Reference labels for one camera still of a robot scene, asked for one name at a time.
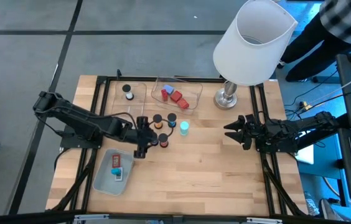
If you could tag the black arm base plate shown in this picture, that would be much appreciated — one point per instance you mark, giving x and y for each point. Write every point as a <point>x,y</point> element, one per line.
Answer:
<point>261,148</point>
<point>69,143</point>

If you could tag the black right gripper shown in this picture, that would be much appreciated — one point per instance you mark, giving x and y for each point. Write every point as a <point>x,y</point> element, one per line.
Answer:
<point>254,130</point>

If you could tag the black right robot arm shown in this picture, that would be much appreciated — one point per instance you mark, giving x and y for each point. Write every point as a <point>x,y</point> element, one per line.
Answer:
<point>303,126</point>

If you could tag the red sand timer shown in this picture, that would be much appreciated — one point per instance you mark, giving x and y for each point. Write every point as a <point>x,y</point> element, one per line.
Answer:
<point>163,138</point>

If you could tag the person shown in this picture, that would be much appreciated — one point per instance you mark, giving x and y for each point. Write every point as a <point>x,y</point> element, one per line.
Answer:
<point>343,18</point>

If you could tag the yellow power plug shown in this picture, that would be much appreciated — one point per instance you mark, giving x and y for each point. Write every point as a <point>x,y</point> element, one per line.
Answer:
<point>307,106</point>

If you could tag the pale blue small block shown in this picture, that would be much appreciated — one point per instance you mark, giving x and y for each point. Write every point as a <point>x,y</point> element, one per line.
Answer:
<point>169,89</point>

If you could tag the grey plastic bin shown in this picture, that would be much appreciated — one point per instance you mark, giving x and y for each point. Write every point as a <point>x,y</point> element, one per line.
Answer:
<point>104,183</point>

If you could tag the black aluminium table frame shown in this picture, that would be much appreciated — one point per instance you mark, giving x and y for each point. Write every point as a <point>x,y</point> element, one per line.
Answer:
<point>149,77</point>

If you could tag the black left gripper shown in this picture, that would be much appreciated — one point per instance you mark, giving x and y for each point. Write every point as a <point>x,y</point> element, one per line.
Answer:
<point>146,135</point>

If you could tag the narrow clear plastic bin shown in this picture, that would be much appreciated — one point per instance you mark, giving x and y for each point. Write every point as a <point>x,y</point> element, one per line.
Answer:
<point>138,105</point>

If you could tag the black camera gantry bar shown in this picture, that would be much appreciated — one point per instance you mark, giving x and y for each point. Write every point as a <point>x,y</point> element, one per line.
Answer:
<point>23,217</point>

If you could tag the white sand timer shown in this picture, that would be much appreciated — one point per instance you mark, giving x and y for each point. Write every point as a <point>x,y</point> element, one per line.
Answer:
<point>126,88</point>

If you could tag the small white eraser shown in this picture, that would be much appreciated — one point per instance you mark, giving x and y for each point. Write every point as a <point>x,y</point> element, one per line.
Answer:
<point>119,178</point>

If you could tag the red plug adapter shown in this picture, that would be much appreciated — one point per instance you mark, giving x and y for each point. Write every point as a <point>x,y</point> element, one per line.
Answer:
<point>176,96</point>

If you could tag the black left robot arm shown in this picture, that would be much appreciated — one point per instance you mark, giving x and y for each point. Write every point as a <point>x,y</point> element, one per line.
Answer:
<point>85,123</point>

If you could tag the wide clear plastic bin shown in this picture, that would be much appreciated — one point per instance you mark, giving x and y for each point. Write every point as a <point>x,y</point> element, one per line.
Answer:
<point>194,90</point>

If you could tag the orange sand timer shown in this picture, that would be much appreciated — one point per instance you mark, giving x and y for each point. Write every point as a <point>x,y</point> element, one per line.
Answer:
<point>157,119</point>

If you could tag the small red block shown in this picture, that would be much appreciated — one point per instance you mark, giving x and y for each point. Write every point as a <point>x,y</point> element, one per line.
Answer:
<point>183,104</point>
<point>164,96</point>

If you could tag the red rectangular gadget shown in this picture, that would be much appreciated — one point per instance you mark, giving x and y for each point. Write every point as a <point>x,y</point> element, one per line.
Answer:
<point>116,160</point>

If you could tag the white box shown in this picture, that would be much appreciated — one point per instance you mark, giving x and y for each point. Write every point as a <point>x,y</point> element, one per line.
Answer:
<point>307,155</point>

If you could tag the white shade silver table lamp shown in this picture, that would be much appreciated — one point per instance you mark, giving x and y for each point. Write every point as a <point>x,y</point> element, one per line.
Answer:
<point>250,56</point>

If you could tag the indigo blue sand timer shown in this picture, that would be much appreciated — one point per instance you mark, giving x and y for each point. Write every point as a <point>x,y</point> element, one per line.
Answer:
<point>155,143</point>

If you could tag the green sand timer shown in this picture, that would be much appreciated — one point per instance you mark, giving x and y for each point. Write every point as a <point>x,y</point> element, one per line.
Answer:
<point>184,126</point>

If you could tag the teal rectangular gadget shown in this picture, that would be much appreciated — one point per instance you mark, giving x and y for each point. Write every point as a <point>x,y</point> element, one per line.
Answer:
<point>116,171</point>

